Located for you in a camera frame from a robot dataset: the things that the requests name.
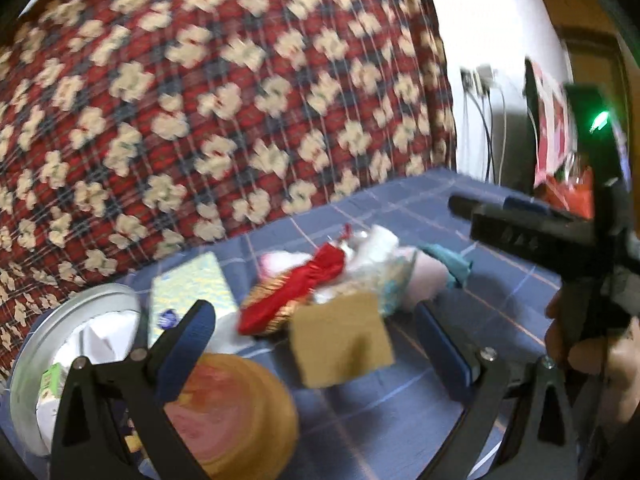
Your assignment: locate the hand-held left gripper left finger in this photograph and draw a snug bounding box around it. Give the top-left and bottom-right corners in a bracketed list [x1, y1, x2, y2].
[49, 299, 217, 480]

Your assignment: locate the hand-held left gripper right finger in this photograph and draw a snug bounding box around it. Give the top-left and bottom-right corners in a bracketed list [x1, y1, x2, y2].
[414, 302, 581, 480]

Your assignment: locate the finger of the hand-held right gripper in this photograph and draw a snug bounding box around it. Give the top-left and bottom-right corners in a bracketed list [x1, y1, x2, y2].
[469, 212, 597, 262]
[448, 194, 596, 220]

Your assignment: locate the pink fluffy puff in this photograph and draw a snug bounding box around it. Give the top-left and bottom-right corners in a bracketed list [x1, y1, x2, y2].
[400, 255, 451, 311]

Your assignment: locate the teal cloth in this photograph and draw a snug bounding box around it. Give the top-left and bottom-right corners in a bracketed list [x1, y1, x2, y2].
[417, 242, 475, 290]

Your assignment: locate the brown cardboard piece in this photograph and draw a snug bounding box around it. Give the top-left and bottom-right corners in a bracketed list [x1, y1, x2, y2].
[289, 290, 396, 390]

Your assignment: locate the white fluffy roll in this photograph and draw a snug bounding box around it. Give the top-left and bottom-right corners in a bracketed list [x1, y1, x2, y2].
[345, 225, 416, 288]

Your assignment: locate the silver metal basin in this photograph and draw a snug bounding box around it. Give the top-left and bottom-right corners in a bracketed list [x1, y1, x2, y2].
[9, 282, 146, 456]

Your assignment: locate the red gold-trimmed cloth pouch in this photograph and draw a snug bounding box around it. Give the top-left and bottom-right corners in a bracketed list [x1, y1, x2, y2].
[237, 242, 348, 337]

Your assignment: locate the person's right hand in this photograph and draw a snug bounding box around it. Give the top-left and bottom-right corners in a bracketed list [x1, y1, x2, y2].
[546, 292, 640, 427]

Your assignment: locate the red orange packet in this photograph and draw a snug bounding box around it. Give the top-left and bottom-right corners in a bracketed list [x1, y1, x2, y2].
[542, 155, 596, 218]

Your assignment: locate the blue plaid bed sheet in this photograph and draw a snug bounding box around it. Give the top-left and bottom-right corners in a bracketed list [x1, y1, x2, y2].
[30, 167, 566, 480]

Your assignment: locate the shiny holographic box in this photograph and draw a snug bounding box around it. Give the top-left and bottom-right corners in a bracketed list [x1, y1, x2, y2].
[149, 252, 241, 346]

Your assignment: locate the pale patterned packet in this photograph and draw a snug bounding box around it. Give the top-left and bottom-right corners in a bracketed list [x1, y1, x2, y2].
[372, 255, 421, 316]

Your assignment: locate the dark upright board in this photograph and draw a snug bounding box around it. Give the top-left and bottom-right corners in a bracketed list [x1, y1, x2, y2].
[522, 57, 543, 191]

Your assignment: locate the gold lidded jar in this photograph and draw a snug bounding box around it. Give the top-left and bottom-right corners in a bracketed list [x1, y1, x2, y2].
[162, 352, 301, 480]

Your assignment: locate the white paper sheet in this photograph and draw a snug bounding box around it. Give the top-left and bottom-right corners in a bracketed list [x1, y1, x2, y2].
[35, 310, 143, 441]

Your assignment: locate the red printed poster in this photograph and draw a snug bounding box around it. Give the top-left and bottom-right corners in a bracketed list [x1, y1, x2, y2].
[530, 60, 578, 186]

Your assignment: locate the white power strip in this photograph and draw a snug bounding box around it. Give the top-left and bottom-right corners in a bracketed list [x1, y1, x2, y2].
[460, 62, 501, 96]

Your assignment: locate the pink white plush piece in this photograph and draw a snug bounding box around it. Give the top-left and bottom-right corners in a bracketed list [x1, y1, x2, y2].
[257, 252, 316, 281]

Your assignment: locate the white green small packet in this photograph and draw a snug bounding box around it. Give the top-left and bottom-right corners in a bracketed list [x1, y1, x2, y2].
[37, 362, 63, 403]

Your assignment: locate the wooden door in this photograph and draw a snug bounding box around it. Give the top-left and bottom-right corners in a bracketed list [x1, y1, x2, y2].
[537, 0, 631, 91]

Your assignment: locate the red plaid teddy bear blanket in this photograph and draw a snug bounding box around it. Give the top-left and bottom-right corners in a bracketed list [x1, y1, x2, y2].
[0, 0, 458, 386]

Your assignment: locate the white cable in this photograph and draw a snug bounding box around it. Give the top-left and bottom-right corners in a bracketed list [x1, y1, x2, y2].
[492, 82, 508, 183]
[462, 90, 493, 181]

